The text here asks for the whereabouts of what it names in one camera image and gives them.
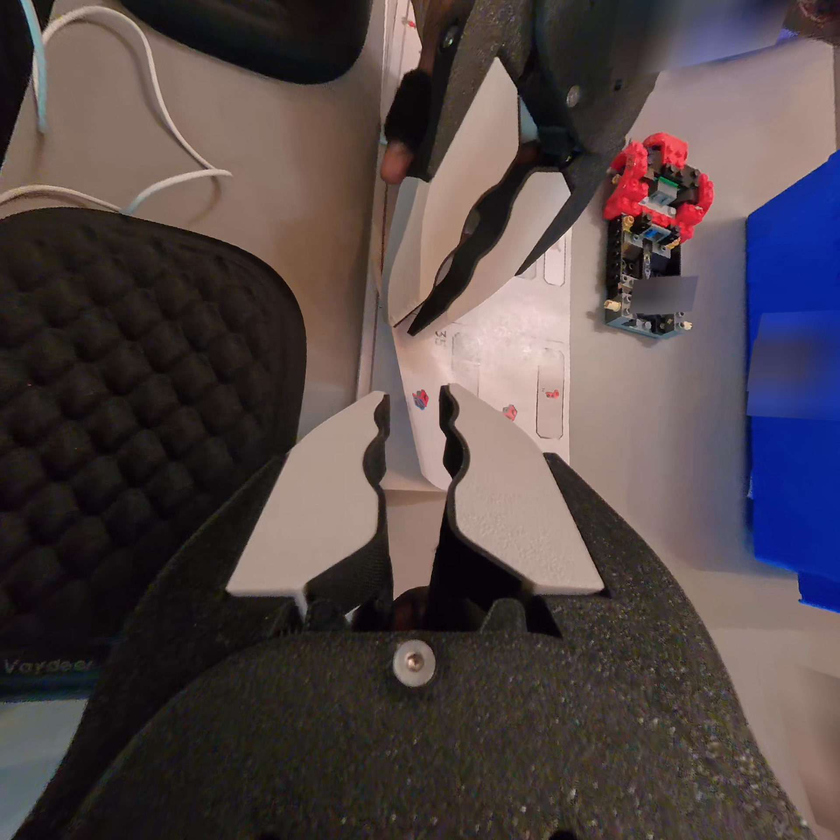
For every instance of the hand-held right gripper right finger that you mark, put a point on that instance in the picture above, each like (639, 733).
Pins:
(518, 512)

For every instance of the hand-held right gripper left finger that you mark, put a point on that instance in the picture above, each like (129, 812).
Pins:
(315, 512)

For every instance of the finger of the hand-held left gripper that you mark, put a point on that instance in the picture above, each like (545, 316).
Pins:
(446, 197)
(525, 223)

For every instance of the white lego instruction booklet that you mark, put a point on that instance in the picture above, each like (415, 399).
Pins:
(499, 341)

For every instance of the red and black lego car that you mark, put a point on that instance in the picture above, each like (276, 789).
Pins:
(656, 216)

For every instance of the person's left hand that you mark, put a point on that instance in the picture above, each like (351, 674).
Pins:
(397, 164)

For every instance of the black quilted wrist rest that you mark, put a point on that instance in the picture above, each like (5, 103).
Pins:
(131, 394)
(262, 39)

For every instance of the blue plastic bin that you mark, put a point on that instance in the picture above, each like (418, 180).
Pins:
(800, 262)

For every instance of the person's black clothing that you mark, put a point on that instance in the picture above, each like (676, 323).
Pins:
(19, 65)

